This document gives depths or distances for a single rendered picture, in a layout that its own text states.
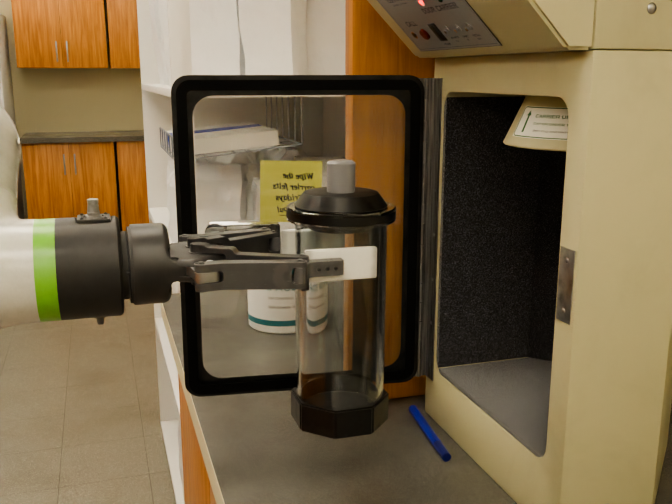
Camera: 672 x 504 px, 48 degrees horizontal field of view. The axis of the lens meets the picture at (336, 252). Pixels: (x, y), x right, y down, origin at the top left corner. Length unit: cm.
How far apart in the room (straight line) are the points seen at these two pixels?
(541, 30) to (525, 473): 45
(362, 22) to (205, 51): 104
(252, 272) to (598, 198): 31
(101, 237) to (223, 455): 38
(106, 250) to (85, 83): 546
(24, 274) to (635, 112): 54
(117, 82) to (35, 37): 70
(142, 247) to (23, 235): 10
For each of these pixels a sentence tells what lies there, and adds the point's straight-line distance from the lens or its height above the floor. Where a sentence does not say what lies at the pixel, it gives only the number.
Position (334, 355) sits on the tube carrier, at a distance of 75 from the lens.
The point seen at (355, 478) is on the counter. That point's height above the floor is 94.
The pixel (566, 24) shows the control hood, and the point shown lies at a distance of 68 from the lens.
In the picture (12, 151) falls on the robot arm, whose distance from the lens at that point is 77.
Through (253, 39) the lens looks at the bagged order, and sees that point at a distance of 192.
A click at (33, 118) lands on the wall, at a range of 615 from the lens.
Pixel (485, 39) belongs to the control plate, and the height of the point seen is 142.
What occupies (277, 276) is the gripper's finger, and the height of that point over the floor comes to 122.
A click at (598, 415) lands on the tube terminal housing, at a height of 107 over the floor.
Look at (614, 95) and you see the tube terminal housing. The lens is 71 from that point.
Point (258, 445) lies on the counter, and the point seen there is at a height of 94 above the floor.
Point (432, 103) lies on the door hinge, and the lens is 97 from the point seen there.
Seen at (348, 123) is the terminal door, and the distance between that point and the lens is 94.
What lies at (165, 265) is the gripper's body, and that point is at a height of 122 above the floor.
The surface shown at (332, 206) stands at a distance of 71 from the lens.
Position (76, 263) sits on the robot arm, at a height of 123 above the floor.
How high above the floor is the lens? 139
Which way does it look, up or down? 13 degrees down
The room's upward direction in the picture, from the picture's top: straight up
